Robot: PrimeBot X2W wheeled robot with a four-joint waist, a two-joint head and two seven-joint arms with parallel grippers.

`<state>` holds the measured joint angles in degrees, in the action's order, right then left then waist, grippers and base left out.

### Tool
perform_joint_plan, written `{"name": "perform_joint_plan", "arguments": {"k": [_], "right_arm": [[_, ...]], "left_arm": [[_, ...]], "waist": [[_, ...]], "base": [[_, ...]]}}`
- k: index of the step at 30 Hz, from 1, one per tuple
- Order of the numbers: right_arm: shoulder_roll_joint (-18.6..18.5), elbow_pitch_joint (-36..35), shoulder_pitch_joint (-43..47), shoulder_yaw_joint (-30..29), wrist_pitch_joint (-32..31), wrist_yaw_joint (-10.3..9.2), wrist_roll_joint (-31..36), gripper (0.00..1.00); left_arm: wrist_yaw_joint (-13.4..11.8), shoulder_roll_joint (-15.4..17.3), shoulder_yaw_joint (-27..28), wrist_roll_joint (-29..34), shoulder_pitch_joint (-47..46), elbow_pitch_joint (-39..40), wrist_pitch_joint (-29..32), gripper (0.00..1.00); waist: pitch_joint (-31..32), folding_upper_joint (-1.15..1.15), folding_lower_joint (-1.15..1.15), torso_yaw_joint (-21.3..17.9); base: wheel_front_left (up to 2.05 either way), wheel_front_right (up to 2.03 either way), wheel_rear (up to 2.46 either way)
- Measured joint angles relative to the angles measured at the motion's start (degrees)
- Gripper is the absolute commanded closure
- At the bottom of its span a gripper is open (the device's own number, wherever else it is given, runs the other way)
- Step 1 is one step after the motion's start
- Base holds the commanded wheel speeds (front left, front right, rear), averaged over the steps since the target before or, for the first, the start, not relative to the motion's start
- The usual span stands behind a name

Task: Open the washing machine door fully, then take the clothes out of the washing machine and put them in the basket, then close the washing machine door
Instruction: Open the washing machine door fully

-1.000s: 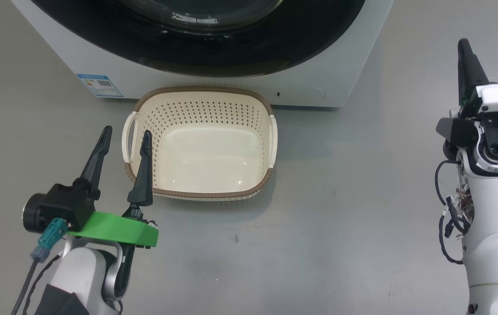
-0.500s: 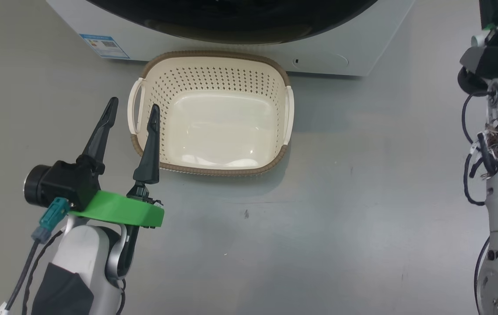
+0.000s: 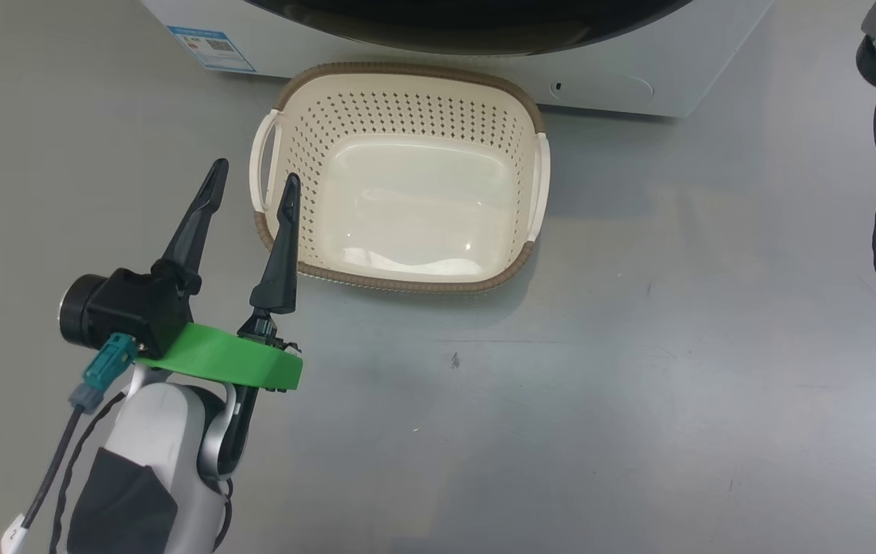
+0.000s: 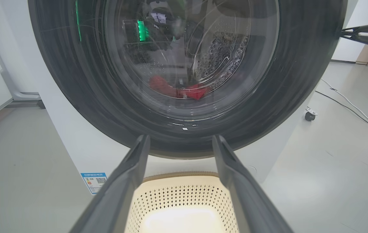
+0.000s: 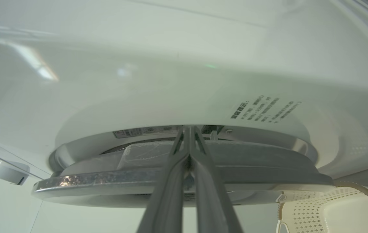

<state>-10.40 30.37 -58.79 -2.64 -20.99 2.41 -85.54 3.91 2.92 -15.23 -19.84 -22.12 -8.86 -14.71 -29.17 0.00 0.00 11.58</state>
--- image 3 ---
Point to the white front-loading washing machine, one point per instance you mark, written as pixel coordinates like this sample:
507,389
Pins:
607,73

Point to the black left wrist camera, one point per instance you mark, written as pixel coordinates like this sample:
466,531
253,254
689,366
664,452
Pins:
122,308

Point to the beige perforated plastic laundry basket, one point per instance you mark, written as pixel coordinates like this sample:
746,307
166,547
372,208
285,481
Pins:
407,200

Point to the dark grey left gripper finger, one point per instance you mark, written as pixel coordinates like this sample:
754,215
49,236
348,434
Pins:
282,261
193,227

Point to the dark round washing machine door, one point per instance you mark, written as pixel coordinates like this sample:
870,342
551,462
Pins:
469,23

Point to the blue white energy label sticker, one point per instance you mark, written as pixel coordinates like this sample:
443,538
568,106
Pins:
211,48

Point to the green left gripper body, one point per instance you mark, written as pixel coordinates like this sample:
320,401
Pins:
230,358

